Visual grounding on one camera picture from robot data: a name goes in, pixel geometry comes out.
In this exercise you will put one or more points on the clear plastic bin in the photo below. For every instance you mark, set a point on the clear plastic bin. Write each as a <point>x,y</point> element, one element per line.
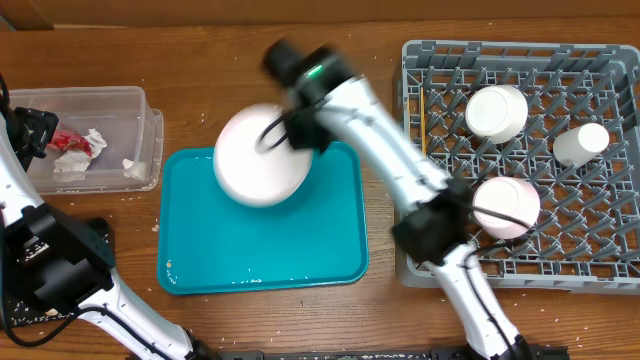
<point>121,114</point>

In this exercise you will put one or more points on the red snack wrapper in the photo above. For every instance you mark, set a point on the red snack wrapper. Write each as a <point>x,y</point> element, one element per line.
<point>65,140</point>

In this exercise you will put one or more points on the teal plastic tray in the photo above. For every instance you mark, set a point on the teal plastic tray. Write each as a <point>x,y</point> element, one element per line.
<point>208,243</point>

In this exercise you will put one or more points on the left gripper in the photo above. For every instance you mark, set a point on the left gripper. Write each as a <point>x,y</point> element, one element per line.
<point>40,124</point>

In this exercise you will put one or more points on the white cup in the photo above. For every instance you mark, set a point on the white cup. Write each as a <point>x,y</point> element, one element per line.
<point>580,145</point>

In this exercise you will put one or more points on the large white plate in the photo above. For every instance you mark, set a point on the large white plate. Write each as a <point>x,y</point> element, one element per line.
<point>253,163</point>

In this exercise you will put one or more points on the black waste tray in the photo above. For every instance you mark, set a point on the black waste tray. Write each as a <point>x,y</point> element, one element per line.
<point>30,310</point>

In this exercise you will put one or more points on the white bowl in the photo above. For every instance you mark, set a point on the white bowl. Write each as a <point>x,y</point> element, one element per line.
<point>497,112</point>

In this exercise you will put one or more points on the small white tissue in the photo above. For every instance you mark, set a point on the small white tissue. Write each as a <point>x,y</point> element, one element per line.
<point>135,169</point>

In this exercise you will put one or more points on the large white tissue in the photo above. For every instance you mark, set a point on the large white tissue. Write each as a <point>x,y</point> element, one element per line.
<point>77,161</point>

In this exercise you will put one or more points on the grey dishwasher rack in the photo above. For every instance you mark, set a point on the grey dishwasher rack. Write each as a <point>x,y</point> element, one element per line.
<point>586,238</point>

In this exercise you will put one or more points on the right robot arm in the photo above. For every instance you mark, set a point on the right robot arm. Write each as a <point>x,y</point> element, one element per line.
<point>331,102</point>

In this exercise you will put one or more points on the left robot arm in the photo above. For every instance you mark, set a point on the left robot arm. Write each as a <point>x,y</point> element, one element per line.
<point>118,311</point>

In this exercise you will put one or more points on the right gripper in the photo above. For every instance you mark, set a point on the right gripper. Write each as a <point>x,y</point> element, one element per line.
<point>303,139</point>

